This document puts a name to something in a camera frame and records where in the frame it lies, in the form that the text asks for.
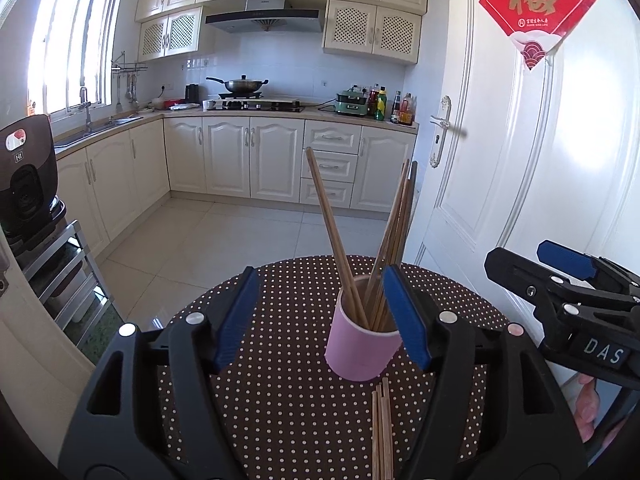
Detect dark wooden chopstick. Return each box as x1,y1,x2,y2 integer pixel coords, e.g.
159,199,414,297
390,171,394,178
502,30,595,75
395,160,419,264

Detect pink cylindrical chopstick holder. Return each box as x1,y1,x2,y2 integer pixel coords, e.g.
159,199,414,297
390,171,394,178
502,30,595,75
324,289,401,382

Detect window with bars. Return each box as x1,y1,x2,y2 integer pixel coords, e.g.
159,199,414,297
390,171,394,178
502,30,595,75
27,0,116,115

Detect dark sauce bottle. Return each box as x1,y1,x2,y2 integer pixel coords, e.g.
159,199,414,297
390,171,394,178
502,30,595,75
390,90,401,124

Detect wok with lid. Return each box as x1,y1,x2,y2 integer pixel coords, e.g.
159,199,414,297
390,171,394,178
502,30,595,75
207,75,269,96

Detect black gas stove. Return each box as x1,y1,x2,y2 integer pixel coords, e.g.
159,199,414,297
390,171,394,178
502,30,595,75
215,98,304,113

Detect wooden chopstick on table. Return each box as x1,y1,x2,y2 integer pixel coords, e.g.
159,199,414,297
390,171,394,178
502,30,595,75
381,377,394,480

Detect red fu character decoration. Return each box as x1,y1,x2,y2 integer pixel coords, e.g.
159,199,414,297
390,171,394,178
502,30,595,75
480,0,597,70

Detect red sauce bottle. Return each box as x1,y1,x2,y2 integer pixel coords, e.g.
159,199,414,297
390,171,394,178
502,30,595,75
367,84,378,117

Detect chrome sink faucet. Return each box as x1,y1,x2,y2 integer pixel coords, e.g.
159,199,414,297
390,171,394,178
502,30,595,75
78,84,92,132

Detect white door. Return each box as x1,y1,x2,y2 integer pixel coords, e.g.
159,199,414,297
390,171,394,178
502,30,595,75
405,0,639,339

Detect wall utensil rack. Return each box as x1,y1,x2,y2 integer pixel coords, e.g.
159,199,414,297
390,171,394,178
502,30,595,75
111,51,148,113

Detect cream lower cabinets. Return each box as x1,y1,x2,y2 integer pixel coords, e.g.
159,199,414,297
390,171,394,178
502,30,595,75
55,112,418,255

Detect person's right hand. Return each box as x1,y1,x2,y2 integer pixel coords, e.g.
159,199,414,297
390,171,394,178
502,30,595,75
574,374,600,442

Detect metal storage rack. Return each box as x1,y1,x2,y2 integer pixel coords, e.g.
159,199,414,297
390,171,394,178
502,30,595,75
23,220,120,347

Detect green electric cooker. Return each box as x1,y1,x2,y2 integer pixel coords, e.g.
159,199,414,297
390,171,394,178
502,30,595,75
334,86,368,117

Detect black electric kettle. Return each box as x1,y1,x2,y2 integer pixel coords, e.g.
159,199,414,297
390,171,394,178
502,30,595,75
184,84,201,104

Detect black range hood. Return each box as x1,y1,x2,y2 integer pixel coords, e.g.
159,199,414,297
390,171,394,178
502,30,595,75
205,0,323,34

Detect black rice cooker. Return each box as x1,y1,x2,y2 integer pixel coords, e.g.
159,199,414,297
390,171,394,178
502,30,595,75
1,114,66,259

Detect silver door handle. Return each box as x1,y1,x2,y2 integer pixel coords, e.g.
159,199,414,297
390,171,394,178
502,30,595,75
428,94,468,170

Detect green yellow bottle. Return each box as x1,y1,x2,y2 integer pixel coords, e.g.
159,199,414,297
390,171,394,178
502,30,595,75
375,86,387,122

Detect brown polka dot tablecloth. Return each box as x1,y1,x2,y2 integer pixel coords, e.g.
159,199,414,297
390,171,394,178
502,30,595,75
157,256,508,479

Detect orange oil bottle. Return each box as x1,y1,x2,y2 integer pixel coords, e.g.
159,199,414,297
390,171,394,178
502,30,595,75
398,92,416,126

